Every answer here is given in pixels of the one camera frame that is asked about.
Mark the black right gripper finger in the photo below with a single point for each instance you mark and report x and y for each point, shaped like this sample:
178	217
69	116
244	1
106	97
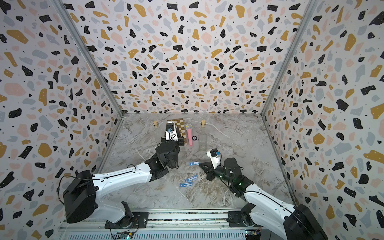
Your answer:
210	176
207	167

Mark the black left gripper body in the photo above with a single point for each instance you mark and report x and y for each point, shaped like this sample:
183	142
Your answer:
180	142

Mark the clear glass bottle with cork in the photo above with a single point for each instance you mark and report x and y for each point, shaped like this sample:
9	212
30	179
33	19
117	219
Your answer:
203	137

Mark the glass bottle blue label back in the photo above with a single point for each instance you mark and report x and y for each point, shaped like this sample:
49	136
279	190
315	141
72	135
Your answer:
159	132

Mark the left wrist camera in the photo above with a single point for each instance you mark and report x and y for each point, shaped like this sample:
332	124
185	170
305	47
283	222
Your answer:
171	132

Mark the wooden chessboard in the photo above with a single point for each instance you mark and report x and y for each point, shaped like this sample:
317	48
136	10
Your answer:
181	126

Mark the left metal corner post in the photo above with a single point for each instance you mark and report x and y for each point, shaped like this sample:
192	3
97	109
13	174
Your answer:
65	16

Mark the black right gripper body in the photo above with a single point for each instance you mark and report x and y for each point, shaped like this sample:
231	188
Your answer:
221	172

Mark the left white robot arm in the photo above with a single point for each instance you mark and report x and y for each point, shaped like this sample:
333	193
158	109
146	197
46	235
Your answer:
85	199

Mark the right metal corner post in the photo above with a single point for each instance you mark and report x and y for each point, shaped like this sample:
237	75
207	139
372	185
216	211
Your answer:
296	40

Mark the metal corner post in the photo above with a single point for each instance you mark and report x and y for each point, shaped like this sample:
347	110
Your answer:
296	40
65	16

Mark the pink toy microphone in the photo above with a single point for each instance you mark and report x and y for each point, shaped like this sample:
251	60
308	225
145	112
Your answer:
189	130

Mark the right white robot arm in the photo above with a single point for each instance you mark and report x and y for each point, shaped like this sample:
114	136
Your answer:
287	221

